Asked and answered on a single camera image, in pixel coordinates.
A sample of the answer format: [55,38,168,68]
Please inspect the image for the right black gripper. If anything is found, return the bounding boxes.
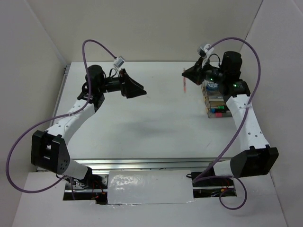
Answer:
[183,56,226,85]

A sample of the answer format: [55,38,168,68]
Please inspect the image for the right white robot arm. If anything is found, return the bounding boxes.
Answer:
[182,51,279,185]

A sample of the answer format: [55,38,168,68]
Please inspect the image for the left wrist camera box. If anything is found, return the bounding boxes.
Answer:
[113,56,125,69]

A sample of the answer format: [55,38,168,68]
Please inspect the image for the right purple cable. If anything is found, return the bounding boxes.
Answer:
[191,37,261,210]

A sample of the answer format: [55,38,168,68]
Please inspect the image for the green cap black highlighter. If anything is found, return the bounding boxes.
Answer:
[217,105,226,110]

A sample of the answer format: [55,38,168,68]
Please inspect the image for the blue cap black highlighter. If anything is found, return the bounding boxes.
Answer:
[210,108,229,114]

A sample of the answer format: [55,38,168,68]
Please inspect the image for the orange slim highlighter pen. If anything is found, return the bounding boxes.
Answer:
[183,68,186,93]

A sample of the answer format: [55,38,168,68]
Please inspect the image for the white foil cover sheet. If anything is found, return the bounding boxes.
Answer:
[107,170,194,205]

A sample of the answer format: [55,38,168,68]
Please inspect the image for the clear drawer organizer box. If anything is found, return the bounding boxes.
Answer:
[201,81,231,118]

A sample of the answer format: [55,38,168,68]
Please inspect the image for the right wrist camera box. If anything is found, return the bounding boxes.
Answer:
[197,44,214,65]

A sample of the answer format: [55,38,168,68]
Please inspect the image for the pink cap black highlighter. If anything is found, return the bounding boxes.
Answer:
[214,113,232,118]

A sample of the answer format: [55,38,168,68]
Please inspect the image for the aluminium frame rail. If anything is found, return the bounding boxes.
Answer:
[61,153,237,171]

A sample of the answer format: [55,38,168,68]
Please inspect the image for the purple cable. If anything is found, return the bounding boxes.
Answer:
[191,37,261,210]
[5,39,119,201]

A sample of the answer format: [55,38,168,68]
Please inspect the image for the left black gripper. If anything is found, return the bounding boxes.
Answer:
[99,69,147,99]

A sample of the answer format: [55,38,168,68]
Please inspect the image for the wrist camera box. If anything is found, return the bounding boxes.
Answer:
[197,44,214,65]
[113,56,125,69]

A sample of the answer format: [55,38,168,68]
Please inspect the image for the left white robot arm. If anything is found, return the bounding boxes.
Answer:
[31,65,147,189]

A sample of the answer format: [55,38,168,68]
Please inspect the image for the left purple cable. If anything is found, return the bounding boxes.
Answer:
[5,39,119,201]

